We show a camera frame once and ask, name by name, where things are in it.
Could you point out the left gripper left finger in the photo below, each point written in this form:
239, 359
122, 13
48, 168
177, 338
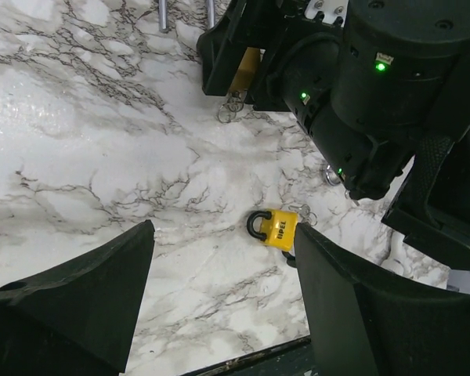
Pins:
77, 318

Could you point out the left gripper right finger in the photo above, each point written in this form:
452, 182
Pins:
366, 320

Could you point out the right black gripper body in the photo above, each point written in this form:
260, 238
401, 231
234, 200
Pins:
276, 29

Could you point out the small brass padlock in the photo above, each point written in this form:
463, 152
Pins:
240, 85

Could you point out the yellow black padlock with keys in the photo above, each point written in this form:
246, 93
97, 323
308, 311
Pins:
275, 228

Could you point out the long shackle brass padlock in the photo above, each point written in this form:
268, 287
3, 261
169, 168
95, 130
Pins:
200, 14

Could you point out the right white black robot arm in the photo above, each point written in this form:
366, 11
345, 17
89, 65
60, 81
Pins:
383, 90

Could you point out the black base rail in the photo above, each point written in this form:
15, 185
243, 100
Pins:
290, 358

